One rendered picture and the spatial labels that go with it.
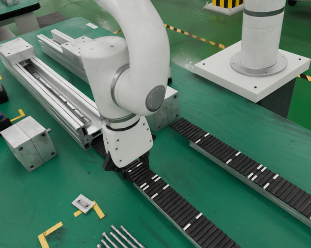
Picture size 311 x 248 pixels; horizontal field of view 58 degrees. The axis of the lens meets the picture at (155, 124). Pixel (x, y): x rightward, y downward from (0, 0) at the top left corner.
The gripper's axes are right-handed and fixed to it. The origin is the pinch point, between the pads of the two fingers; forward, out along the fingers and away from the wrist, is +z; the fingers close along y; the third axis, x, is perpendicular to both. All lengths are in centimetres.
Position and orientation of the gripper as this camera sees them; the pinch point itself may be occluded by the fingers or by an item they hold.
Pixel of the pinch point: (134, 167)
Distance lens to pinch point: 68.5
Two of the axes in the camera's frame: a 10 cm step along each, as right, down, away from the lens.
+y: 7.6, -4.8, 4.3
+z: 1.2, 7.6, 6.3
